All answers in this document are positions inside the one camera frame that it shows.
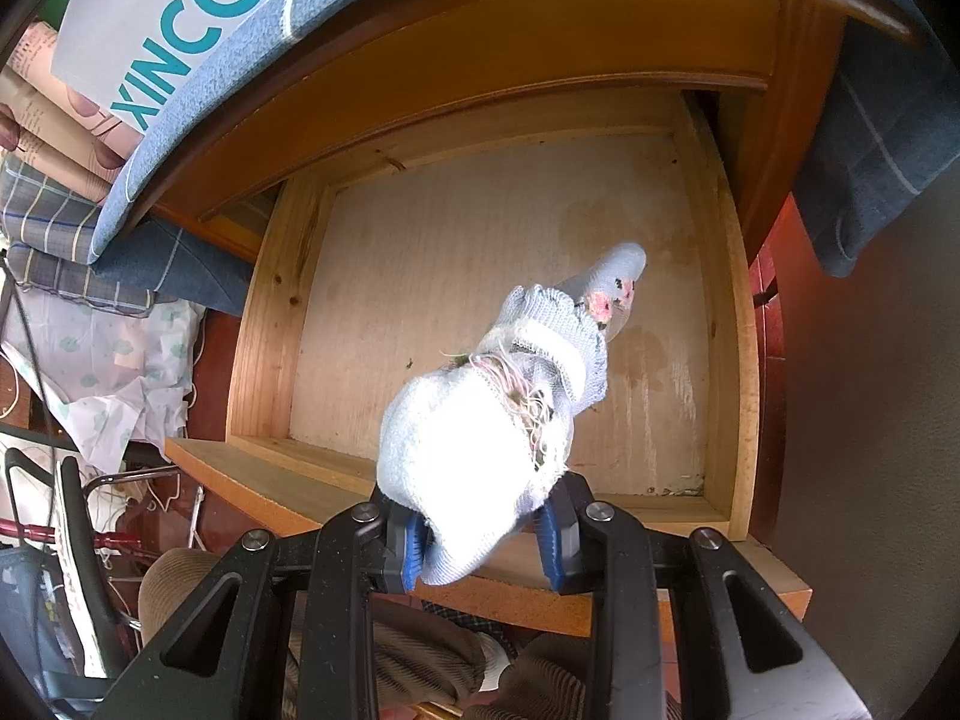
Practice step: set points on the white leaf print cloth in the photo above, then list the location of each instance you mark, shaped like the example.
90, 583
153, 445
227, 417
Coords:
97, 360

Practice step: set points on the blue checked cloth cover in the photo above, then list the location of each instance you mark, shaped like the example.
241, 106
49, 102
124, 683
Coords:
225, 90

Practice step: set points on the wooden cabinet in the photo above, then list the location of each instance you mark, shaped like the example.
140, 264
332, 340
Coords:
450, 75

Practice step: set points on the white cardboard shoe box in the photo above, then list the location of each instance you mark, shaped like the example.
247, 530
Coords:
150, 15

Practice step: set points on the black folded cart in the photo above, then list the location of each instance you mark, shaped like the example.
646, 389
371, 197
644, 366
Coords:
71, 525

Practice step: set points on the beige leaf print curtain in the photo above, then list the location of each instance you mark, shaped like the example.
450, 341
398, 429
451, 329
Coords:
52, 142

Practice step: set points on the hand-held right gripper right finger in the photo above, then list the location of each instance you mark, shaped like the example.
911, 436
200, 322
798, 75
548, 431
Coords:
551, 540

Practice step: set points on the plaid slipper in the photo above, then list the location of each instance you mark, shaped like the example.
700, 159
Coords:
465, 619

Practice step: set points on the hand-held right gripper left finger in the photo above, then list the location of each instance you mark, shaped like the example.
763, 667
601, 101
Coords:
411, 547

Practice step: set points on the pink floral sock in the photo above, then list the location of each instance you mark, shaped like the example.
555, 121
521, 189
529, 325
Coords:
465, 450

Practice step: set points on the grey plaid cloth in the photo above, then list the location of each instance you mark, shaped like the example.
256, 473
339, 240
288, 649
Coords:
52, 217

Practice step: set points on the wooden drawer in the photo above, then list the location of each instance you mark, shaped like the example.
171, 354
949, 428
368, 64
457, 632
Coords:
450, 255

